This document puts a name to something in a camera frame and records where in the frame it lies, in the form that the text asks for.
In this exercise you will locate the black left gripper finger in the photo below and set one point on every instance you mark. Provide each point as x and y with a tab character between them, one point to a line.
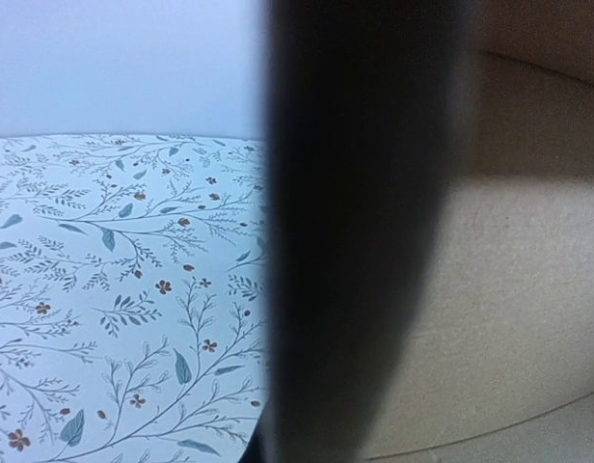
259	447

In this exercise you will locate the brown cardboard box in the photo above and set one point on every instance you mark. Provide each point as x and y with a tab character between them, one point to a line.
430	231

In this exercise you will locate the floral patterned table mat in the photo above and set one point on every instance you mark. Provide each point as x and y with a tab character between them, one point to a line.
132	298

